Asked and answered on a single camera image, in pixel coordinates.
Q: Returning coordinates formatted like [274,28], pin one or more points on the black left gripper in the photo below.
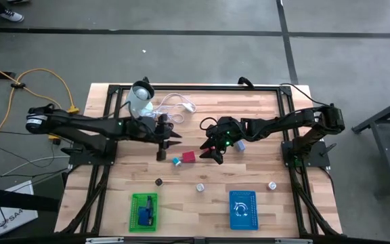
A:
[144,128]

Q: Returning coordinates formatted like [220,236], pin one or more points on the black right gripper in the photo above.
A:
[227,133]

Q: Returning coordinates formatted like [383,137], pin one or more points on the white printed box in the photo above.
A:
[15,217]

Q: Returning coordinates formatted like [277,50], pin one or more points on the person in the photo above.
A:
[12,15]

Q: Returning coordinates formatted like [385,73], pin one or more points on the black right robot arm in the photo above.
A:
[283,122]

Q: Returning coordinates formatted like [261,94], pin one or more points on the black aluminium table frame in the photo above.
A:
[198,88]

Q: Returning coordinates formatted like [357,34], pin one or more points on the blue plastic basket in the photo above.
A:
[249,223]

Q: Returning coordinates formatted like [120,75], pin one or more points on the black flat beam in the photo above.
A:
[19,201]

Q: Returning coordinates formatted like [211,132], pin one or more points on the grey multiport charger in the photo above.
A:
[240,146]

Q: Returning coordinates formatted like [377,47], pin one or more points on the green plastic basket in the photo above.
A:
[134,203]

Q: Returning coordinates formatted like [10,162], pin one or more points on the white charger with black top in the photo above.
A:
[158,182]

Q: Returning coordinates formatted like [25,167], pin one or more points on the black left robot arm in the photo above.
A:
[80,125]

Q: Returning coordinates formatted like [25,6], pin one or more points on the purple charger with white top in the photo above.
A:
[200,187]

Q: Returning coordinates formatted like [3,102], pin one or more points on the silver metal bracket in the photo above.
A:
[104,240]
[293,241]

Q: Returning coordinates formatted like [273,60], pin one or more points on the bright blue charger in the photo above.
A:
[143,217]

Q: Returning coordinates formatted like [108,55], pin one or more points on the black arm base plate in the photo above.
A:
[76,159]
[317,157]

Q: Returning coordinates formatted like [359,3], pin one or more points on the teal and white charger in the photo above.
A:
[176,161]

